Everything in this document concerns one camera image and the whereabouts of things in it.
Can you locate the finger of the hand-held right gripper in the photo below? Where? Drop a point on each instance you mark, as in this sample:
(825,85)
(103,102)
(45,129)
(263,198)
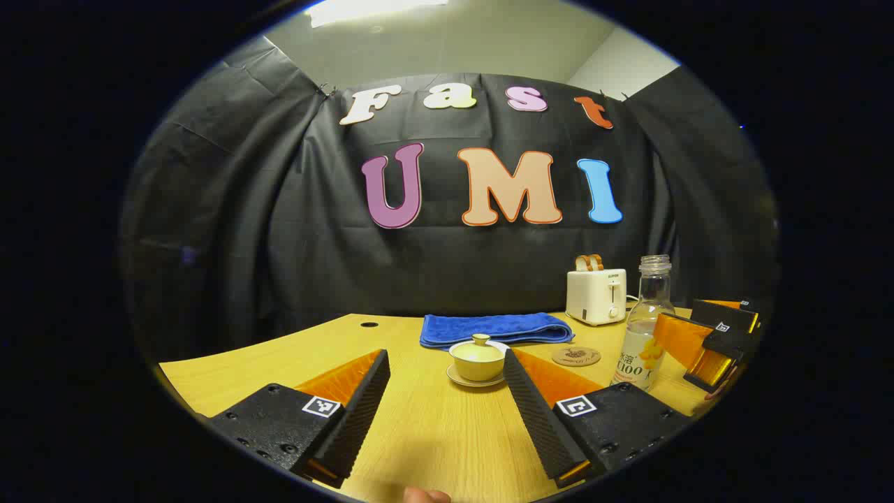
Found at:
(681,339)
(726,316)

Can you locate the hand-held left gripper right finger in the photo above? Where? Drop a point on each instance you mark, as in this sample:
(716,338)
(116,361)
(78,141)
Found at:
(538,412)

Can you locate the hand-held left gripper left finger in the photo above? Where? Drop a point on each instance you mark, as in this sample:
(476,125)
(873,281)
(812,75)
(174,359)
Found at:
(360,405)

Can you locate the clear glass water bottle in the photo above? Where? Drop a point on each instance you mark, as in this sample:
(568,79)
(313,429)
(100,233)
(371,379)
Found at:
(653,293)

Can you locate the round cork coaster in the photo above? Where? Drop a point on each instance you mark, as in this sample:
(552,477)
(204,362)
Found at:
(576,356)

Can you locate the cream teacup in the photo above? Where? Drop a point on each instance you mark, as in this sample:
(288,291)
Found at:
(478,372)

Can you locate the cream teacup lid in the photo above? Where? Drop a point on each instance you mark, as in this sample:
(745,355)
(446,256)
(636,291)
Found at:
(478,351)

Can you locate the cream saucer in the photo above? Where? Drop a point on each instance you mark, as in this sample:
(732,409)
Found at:
(461,381)

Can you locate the white toaster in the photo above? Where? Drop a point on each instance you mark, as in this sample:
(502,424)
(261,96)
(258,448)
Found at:
(594,297)

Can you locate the blue folded towel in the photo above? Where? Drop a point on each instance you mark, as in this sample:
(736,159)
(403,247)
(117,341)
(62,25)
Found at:
(489,328)

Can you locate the toast bread slice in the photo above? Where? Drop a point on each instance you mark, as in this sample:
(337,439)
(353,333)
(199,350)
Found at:
(597,263)
(582,264)

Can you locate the black backdrop cloth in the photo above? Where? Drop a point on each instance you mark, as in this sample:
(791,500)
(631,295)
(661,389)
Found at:
(279,244)

